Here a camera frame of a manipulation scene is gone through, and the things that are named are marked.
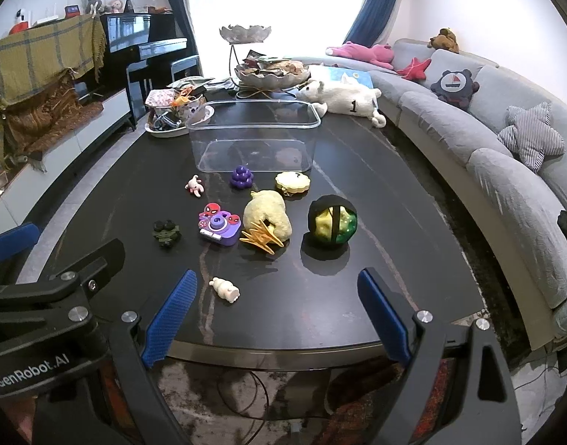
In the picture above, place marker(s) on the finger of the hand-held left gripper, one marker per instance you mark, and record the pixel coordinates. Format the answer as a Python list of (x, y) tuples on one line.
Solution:
[(15, 238), (98, 259)]

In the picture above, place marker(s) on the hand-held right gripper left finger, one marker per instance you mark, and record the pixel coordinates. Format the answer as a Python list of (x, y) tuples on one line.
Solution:
[(170, 320)]

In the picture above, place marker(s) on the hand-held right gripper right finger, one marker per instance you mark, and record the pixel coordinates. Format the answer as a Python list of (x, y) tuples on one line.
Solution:
[(383, 317)]

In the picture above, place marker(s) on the purple toy camera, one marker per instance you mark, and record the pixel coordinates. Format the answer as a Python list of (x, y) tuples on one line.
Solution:
[(217, 227)]

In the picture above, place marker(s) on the black and green ball toy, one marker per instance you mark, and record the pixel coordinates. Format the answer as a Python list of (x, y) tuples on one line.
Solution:
[(332, 222)]

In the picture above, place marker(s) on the small pink figure toy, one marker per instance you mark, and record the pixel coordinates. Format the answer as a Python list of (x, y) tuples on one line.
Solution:
[(194, 185)]

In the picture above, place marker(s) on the yellow plush chick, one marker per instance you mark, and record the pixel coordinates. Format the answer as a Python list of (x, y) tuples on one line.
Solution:
[(265, 213)]

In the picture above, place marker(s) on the purple grape toy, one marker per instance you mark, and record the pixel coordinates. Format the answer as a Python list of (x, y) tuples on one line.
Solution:
[(242, 177)]

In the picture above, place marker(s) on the yellow cookie-shaped bunny pendant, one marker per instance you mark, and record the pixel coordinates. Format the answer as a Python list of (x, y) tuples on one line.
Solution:
[(291, 181)]

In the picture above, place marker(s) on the clear plastic box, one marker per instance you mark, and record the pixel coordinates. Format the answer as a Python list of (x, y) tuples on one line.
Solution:
[(255, 120)]

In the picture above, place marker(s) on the black marble desktop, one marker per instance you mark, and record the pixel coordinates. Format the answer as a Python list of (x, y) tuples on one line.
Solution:
[(311, 296)]

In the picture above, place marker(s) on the small white figure toy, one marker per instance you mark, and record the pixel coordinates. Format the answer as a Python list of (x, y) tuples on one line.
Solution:
[(224, 289)]

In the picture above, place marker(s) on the dark green toy tank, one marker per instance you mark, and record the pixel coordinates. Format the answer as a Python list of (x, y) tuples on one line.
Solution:
[(166, 234)]

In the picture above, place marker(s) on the dark mottled rug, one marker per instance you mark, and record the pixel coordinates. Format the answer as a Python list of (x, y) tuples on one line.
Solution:
[(459, 222)]

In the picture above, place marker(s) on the white low cabinet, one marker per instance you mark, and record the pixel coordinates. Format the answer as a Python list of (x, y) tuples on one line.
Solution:
[(79, 134)]

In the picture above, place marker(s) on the brown patterned cloth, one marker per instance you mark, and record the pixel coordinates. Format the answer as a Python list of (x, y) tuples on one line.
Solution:
[(47, 106)]

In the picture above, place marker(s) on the white plate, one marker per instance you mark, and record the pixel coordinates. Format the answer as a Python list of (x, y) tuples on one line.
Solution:
[(172, 132)]

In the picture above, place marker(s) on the patterned pink pouch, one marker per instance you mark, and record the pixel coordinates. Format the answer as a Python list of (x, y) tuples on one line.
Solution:
[(159, 97)]

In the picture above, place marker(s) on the patterned ceramic mug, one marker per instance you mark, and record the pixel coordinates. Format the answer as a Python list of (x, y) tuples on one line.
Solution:
[(193, 110)]

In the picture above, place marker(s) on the grey curved sofa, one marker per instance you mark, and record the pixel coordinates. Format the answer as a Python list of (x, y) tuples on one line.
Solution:
[(510, 194)]

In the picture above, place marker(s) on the orange plastic tongs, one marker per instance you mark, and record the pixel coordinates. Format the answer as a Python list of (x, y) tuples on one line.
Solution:
[(181, 99)]

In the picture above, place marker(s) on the yellow plaid blanket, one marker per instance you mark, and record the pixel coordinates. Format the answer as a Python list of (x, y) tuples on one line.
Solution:
[(33, 51)]

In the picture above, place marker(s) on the crumpled grey-green bag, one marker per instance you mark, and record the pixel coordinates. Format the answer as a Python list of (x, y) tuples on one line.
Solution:
[(191, 82)]

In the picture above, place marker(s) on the black piano bench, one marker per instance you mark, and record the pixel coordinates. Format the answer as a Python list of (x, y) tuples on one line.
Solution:
[(186, 62)]

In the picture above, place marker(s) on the red and white figure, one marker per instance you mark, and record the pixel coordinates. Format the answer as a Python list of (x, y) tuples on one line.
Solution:
[(18, 21)]

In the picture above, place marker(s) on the white router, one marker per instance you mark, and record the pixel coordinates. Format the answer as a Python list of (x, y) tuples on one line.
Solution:
[(47, 19)]

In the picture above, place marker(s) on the white plush sheep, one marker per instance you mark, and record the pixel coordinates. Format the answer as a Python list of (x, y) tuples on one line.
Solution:
[(343, 97)]

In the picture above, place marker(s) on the black piano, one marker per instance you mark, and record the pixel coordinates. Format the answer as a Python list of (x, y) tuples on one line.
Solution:
[(126, 32)]

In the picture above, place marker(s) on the striped star pillow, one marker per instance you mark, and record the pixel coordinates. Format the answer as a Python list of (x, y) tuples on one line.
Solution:
[(531, 136)]

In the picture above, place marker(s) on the small blue clock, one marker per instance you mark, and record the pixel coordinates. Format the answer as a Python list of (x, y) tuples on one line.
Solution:
[(72, 9)]

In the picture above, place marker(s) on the navy sailboat cushion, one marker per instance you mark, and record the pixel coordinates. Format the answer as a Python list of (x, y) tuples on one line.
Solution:
[(452, 85)]

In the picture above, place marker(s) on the blue box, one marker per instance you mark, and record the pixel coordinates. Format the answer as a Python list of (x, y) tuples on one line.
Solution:
[(334, 74)]

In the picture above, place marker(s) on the grey plush bunny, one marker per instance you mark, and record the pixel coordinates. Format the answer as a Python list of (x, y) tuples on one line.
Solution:
[(92, 2)]

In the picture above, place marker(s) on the red star pillow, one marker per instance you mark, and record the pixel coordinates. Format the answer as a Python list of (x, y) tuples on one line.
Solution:
[(415, 68)]

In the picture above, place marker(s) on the pink plush doll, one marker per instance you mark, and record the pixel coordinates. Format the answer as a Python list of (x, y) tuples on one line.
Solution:
[(114, 6)]

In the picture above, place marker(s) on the dark metronome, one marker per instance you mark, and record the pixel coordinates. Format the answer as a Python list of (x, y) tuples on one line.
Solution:
[(129, 7)]

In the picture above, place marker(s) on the pile of snack packets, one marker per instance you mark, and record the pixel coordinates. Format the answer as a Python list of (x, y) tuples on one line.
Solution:
[(269, 67)]

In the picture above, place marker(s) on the pink plush toy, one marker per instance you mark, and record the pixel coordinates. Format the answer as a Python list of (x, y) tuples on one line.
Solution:
[(367, 53)]

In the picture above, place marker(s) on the blue curtain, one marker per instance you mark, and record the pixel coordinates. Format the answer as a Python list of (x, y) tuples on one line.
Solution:
[(174, 0), (376, 4)]

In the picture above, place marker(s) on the two-tier silver bowl stand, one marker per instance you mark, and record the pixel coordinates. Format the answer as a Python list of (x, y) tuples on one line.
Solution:
[(245, 32)]

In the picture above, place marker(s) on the brown plush dog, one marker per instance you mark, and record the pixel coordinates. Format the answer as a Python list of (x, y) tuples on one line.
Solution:
[(445, 39)]

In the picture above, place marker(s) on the white sheer curtain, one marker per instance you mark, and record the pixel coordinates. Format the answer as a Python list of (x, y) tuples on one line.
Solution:
[(274, 0)]

